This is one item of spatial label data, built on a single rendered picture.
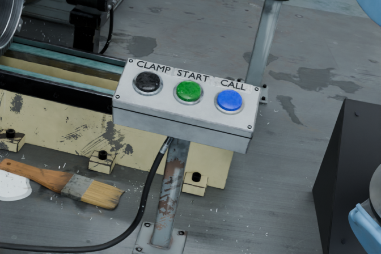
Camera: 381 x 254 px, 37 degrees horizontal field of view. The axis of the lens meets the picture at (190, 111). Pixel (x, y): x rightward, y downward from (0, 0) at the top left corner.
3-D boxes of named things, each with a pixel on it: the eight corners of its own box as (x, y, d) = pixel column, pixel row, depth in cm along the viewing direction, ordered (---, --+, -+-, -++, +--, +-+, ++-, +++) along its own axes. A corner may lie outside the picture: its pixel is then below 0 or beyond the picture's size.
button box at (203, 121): (111, 124, 71) (110, 98, 67) (127, 81, 75) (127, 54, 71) (246, 155, 70) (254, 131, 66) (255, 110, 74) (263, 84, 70)
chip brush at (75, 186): (-8, 173, 91) (-8, 169, 90) (9, 156, 95) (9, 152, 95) (114, 212, 88) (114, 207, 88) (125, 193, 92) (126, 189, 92)
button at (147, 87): (132, 95, 69) (132, 86, 68) (138, 77, 71) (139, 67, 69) (156, 101, 69) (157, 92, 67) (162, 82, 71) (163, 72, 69)
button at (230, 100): (213, 114, 69) (215, 105, 67) (217, 94, 70) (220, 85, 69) (238, 119, 68) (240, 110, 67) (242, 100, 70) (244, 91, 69)
